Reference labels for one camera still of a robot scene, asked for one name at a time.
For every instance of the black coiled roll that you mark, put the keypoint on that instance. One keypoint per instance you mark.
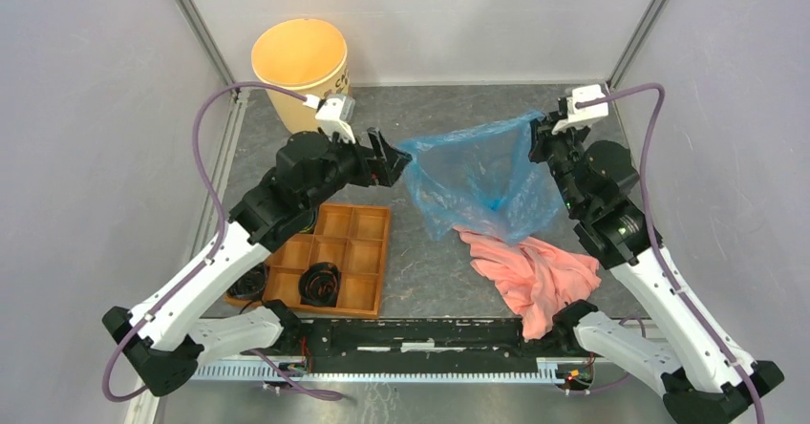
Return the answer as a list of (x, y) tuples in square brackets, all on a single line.
[(251, 286), (319, 285)]

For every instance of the black coiled roll bottom left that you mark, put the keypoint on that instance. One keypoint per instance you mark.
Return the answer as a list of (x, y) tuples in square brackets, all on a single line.
[(251, 286)]

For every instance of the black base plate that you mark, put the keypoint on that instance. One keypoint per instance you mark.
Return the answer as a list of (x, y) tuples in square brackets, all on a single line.
[(419, 345)]

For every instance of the pink cloth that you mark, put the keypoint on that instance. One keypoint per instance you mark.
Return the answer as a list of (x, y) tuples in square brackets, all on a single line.
[(535, 279)]

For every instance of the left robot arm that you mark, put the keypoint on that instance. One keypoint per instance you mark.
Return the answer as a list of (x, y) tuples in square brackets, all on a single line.
[(165, 338)]

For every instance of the black coiled roll bottom centre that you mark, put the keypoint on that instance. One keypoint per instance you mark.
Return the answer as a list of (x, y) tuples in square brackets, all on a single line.
[(319, 285)]

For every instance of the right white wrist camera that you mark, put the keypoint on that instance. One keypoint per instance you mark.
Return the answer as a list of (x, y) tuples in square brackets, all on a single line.
[(575, 111)]

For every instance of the wooden compartment tray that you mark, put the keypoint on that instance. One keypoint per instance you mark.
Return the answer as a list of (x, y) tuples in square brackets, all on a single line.
[(353, 237)]

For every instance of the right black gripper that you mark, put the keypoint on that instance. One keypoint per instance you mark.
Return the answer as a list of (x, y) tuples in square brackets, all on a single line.
[(542, 136)]

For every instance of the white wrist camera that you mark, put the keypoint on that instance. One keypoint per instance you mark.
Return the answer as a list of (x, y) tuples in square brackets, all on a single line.
[(575, 111), (333, 115)]

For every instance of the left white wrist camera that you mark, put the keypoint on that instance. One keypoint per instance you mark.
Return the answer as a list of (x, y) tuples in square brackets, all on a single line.
[(333, 115)]

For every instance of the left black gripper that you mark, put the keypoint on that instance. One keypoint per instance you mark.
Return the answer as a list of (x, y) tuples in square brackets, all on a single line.
[(389, 174)]

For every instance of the blue plastic trash bag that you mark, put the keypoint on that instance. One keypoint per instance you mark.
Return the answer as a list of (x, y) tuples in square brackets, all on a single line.
[(481, 179)]

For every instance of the yellow plastic trash bin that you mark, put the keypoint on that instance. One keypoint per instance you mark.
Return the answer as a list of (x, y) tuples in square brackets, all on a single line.
[(306, 56)]

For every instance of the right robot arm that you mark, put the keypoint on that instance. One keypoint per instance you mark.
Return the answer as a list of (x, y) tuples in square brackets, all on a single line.
[(701, 374)]

